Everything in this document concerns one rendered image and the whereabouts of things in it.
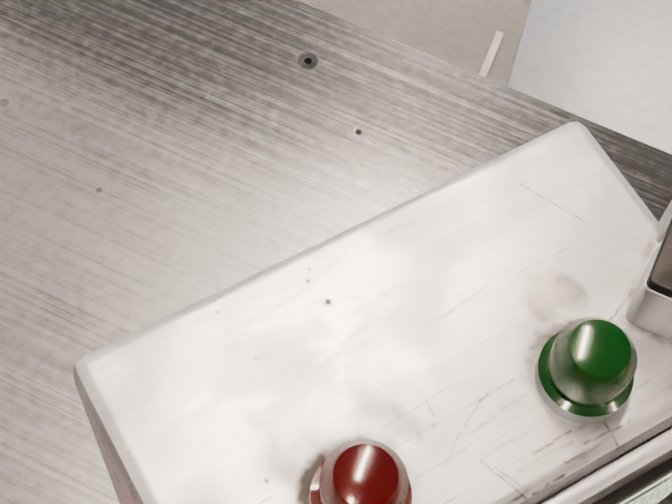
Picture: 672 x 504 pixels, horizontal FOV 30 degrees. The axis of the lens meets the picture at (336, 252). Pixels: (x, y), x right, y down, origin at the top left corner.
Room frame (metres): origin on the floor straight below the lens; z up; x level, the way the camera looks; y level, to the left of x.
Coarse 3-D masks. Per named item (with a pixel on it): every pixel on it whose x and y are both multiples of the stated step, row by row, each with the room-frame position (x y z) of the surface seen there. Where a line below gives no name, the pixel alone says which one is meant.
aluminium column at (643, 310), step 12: (660, 228) 0.18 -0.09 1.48; (660, 240) 0.18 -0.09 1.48; (660, 252) 0.16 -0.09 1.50; (648, 264) 0.17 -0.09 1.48; (660, 264) 0.16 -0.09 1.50; (648, 276) 0.15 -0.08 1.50; (660, 276) 0.15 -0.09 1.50; (636, 288) 0.16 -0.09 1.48; (648, 288) 0.15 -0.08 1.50; (660, 288) 0.15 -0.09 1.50; (636, 300) 0.15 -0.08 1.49; (648, 300) 0.15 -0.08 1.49; (660, 300) 0.15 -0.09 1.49; (636, 312) 0.15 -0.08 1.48; (648, 312) 0.15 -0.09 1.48; (660, 312) 0.15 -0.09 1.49; (636, 324) 0.15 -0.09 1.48; (648, 324) 0.15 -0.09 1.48; (660, 324) 0.15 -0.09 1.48
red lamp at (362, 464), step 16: (336, 448) 0.10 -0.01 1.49; (352, 448) 0.10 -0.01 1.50; (368, 448) 0.10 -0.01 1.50; (384, 448) 0.10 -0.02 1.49; (320, 464) 0.10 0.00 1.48; (336, 464) 0.09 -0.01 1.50; (352, 464) 0.09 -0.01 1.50; (368, 464) 0.09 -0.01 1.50; (384, 464) 0.10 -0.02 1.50; (400, 464) 0.10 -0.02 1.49; (320, 480) 0.09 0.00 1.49; (336, 480) 0.09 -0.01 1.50; (352, 480) 0.09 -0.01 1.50; (368, 480) 0.09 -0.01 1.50; (384, 480) 0.09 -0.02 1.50; (400, 480) 0.09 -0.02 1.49; (320, 496) 0.09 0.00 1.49; (336, 496) 0.09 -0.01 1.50; (352, 496) 0.09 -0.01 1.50; (368, 496) 0.09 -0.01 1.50; (384, 496) 0.09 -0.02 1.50; (400, 496) 0.09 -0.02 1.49
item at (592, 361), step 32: (576, 320) 0.14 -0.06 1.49; (608, 320) 0.14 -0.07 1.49; (544, 352) 0.14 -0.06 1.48; (576, 352) 0.13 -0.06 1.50; (608, 352) 0.13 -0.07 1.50; (544, 384) 0.13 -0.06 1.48; (576, 384) 0.12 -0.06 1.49; (608, 384) 0.12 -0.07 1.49; (576, 416) 0.12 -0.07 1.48; (608, 416) 0.12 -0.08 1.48
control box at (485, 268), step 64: (576, 128) 0.21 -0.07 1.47; (448, 192) 0.19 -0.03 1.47; (512, 192) 0.19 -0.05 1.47; (576, 192) 0.19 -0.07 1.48; (320, 256) 0.16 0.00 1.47; (384, 256) 0.16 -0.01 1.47; (448, 256) 0.17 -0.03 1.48; (512, 256) 0.17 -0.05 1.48; (576, 256) 0.17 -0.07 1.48; (640, 256) 0.17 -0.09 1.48; (192, 320) 0.14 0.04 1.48; (256, 320) 0.14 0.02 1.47; (320, 320) 0.14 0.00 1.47; (384, 320) 0.14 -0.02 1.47; (448, 320) 0.15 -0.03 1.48; (512, 320) 0.15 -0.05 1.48; (128, 384) 0.12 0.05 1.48; (192, 384) 0.12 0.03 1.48; (256, 384) 0.12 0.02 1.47; (320, 384) 0.12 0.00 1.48; (384, 384) 0.12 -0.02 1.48; (448, 384) 0.13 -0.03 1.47; (512, 384) 0.13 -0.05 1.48; (640, 384) 0.13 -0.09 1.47; (128, 448) 0.10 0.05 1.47; (192, 448) 0.10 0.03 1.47; (256, 448) 0.10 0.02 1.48; (320, 448) 0.11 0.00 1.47; (448, 448) 0.11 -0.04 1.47; (512, 448) 0.11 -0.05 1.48; (576, 448) 0.11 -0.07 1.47; (640, 448) 0.12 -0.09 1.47
